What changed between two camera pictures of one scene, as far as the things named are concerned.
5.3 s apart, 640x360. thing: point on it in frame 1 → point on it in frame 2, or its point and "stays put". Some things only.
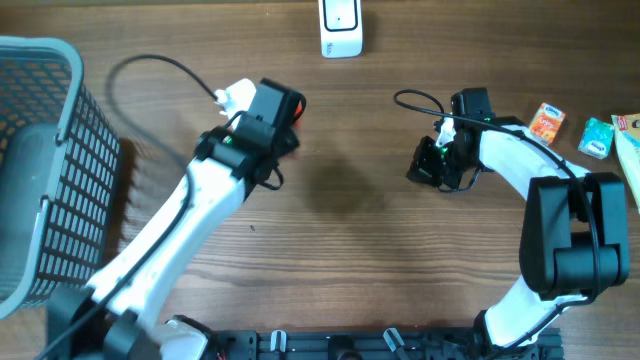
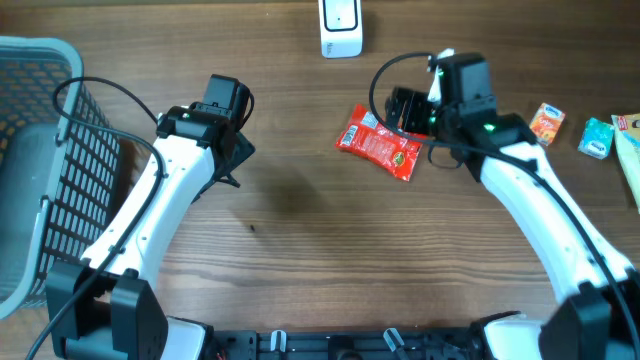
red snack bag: [298, 108] → [364, 137]
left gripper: [291, 142] → [244, 150]
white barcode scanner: [341, 28] stays put
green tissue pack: [596, 138] stays put
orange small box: [546, 123] stays put
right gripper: [423, 169] → [415, 102]
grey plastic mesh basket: [60, 161] stays put
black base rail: [373, 344] stays put
